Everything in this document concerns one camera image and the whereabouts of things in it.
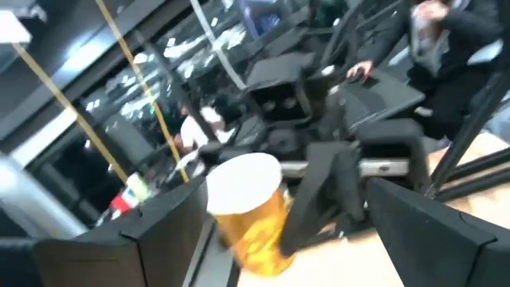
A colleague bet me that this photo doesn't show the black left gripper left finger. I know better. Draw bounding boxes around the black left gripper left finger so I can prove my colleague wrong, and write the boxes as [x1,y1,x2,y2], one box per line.
[33,176,210,287]

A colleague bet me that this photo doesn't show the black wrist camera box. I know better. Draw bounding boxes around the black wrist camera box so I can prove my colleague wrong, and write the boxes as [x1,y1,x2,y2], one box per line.
[244,51,318,125]

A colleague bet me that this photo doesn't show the red box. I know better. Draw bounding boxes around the red box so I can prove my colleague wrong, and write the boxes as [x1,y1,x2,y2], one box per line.
[108,188,134,214]

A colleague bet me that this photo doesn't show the dark grey laptop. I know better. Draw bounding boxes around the dark grey laptop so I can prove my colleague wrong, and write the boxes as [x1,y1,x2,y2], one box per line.
[330,69,426,133]

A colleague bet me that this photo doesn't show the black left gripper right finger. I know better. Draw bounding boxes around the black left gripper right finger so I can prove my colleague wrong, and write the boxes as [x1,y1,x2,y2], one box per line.
[366,176,510,287]

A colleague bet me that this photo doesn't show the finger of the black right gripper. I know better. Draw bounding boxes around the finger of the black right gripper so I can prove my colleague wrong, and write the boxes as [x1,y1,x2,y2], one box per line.
[278,140,366,257]
[355,118,432,195]

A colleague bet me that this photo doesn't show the yellow hanging cable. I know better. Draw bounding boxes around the yellow hanging cable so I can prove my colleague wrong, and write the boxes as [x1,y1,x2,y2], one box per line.
[11,41,129,184]
[94,0,190,183]

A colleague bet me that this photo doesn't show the orange plastic cup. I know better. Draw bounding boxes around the orange plastic cup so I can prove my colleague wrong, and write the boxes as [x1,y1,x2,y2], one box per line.
[204,151,297,277]

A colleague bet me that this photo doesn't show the black frame rail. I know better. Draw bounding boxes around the black frame rail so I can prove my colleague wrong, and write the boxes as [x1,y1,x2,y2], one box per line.
[445,146,510,183]
[433,166,510,202]

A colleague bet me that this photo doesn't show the light green container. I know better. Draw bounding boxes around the light green container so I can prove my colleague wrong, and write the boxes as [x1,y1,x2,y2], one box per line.
[126,172,151,201]

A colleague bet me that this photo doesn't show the person's hand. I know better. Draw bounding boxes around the person's hand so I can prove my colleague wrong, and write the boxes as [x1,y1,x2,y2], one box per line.
[345,60,375,82]

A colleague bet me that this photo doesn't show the black frame post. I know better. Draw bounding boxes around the black frame post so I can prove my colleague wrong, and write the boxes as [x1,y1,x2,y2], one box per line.
[426,70,510,199]

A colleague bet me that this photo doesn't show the person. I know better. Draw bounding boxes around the person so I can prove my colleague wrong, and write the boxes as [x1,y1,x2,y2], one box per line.
[172,104,237,160]
[356,0,505,141]

